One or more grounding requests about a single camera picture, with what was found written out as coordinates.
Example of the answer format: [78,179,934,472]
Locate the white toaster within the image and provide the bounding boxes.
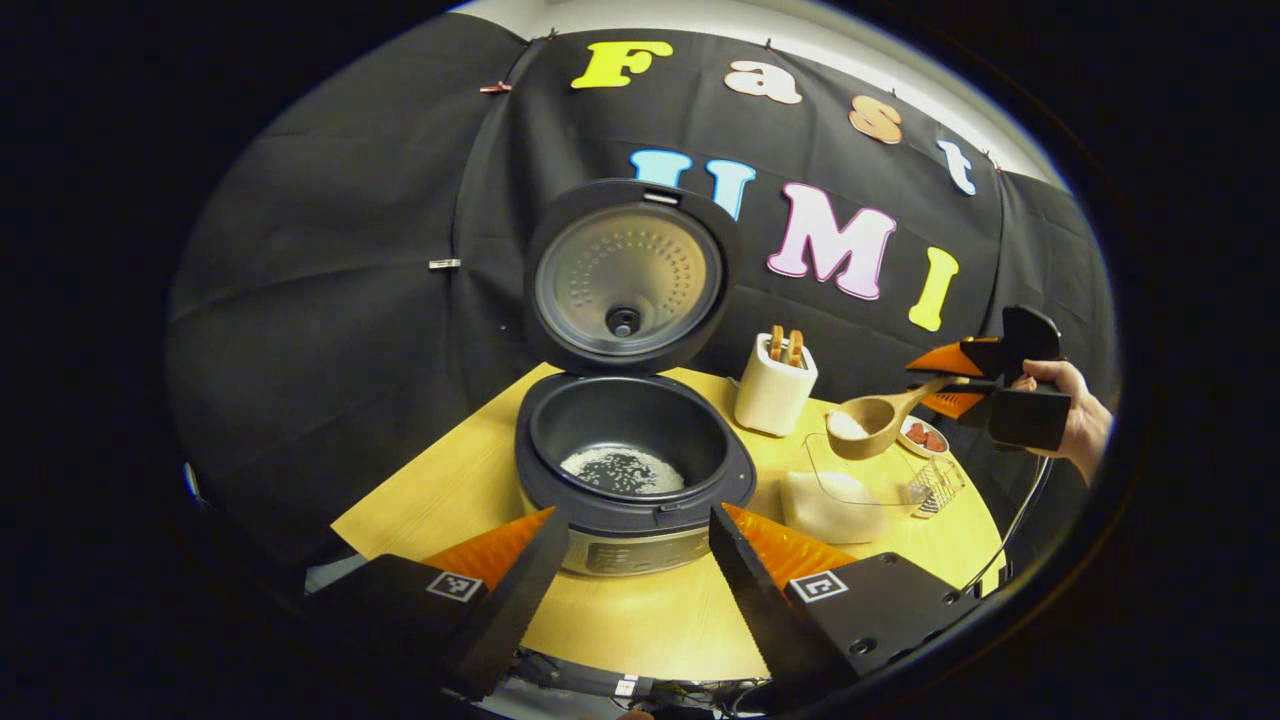
[734,332,819,438]

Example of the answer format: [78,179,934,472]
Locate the white rice box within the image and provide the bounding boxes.
[780,430,939,546]

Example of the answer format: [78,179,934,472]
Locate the wooden spoon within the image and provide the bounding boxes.
[826,376,971,462]

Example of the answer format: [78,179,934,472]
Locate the tangle of black cables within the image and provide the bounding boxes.
[510,648,771,716]

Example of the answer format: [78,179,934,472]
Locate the clear chopstick holder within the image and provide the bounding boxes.
[908,455,967,518]

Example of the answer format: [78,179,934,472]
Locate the thin black cable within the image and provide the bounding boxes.
[962,455,1054,593]

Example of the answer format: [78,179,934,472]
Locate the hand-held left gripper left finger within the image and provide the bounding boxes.
[300,507,571,701]

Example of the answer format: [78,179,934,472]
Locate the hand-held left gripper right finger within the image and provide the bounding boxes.
[708,502,986,701]

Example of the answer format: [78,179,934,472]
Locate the dark rice cooker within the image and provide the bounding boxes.
[514,178,758,578]

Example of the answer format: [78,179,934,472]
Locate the white round plate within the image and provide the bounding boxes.
[897,415,951,459]

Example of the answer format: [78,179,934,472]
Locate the white rice grains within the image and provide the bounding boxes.
[560,446,687,498]

